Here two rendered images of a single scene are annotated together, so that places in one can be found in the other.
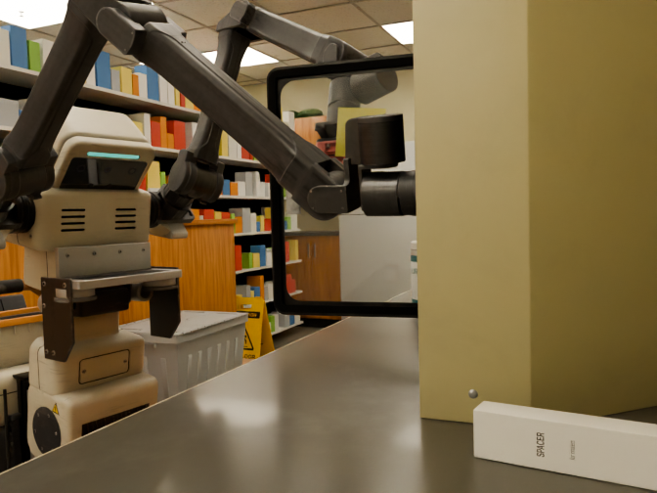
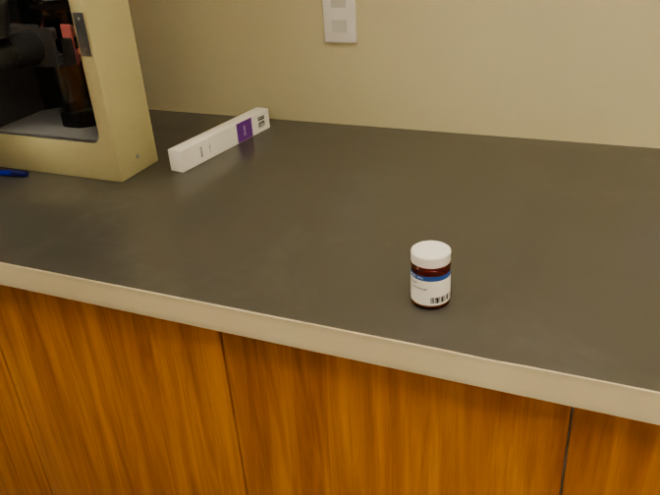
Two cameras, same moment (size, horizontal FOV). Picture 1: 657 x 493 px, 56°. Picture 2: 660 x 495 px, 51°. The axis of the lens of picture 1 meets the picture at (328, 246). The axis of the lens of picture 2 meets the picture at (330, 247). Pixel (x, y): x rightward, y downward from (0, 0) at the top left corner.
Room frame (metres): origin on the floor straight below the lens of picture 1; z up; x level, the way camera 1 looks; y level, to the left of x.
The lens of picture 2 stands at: (0.23, 1.06, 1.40)
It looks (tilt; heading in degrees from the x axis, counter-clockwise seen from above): 28 degrees down; 272
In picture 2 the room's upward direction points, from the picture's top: 4 degrees counter-clockwise
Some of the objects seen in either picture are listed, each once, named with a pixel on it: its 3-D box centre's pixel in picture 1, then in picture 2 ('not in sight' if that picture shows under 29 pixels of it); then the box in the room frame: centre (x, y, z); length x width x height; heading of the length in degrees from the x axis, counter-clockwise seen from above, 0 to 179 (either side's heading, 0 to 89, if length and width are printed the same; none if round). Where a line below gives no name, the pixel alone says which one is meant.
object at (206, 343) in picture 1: (183, 353); not in sight; (2.96, 0.72, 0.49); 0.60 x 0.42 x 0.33; 157
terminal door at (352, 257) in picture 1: (361, 189); not in sight; (0.96, -0.05, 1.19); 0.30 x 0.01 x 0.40; 73
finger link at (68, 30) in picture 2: not in sight; (68, 41); (0.70, -0.18, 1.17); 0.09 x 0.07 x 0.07; 66
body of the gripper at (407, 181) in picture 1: (433, 193); (23, 49); (0.76, -0.13, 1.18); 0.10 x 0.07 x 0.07; 157
